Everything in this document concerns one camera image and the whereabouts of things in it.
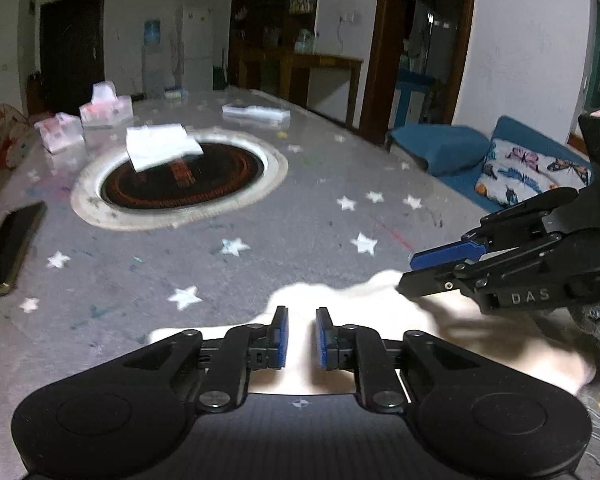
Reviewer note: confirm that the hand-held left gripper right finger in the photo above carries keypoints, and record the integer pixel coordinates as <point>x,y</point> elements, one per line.
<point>323,341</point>

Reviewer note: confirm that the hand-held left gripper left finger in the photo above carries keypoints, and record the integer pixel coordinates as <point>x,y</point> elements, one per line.
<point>280,336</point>

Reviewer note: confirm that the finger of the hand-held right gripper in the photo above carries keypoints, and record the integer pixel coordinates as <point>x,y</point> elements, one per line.
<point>447,256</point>
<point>430,282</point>

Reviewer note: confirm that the white garment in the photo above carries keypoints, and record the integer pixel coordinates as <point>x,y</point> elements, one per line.
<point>480,340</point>

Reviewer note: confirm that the butterfly print pillow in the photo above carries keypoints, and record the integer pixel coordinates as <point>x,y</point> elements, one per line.
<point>530,170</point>

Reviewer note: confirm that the blue cushion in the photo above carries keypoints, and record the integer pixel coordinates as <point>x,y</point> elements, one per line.
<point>440,149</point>

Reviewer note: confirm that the blue sofa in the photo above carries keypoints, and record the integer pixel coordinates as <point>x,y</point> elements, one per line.
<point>515,160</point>

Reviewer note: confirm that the grey star-print tablecloth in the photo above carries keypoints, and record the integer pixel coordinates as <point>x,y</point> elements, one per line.
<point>305,220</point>

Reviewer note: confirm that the round black induction hob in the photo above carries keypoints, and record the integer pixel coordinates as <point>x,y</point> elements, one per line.
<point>182,176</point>

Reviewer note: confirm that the flat white box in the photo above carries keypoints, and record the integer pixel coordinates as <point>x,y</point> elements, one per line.
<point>256,113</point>

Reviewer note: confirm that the white folded paper towel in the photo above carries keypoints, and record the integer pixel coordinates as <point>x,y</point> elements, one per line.
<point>160,144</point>

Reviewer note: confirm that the wooden side table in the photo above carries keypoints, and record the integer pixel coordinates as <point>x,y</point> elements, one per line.
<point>310,72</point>

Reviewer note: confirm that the small white packet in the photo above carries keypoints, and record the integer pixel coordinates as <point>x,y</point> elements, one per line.
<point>176,93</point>

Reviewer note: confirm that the black smartphone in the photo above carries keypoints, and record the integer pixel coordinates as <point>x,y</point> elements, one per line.
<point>11,245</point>

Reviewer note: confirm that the pink tissue box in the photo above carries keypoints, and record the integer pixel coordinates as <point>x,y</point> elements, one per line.
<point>105,109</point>

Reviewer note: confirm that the dark wooden shelf unit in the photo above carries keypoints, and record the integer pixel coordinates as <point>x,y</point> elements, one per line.
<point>275,15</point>

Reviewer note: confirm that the white refrigerator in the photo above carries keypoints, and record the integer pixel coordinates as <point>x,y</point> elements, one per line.
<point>198,50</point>

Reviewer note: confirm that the pink tissue pack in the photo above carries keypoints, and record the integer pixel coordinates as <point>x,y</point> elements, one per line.
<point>59,132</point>

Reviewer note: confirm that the water dispenser with blue bottle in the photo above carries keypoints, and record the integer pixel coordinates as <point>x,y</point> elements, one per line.
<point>152,57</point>

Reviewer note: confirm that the patterned round cushion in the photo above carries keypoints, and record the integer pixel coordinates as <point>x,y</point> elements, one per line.
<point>7,132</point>

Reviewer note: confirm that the dark wooden door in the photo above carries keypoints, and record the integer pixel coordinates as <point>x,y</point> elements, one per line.
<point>72,50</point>

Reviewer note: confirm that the wall switch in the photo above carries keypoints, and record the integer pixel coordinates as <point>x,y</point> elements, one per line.
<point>349,17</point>

